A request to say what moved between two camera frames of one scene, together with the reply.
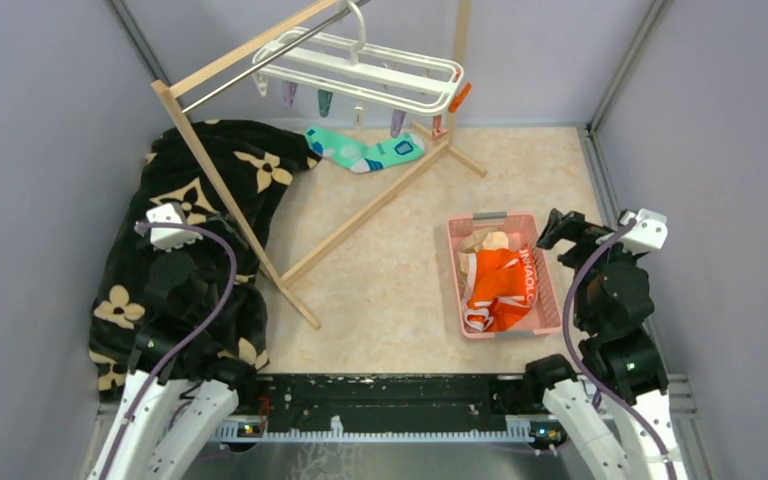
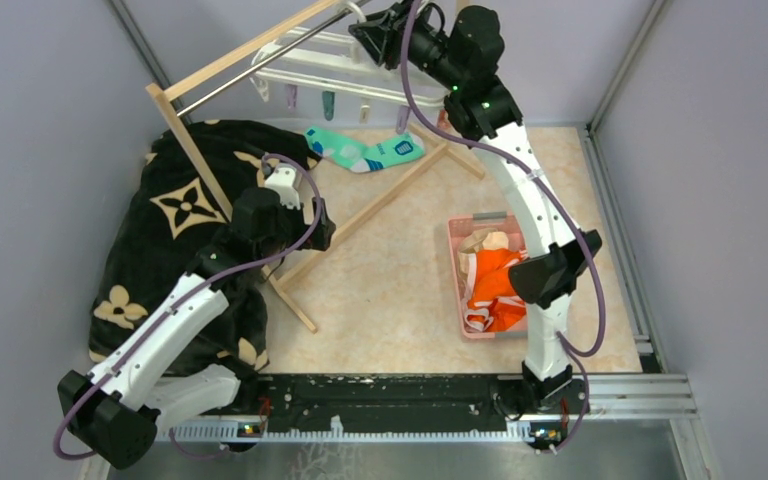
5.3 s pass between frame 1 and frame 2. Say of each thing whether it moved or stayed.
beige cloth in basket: stayed
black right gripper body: moved
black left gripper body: moved
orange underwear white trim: stayed
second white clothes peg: stayed
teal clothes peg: stayed
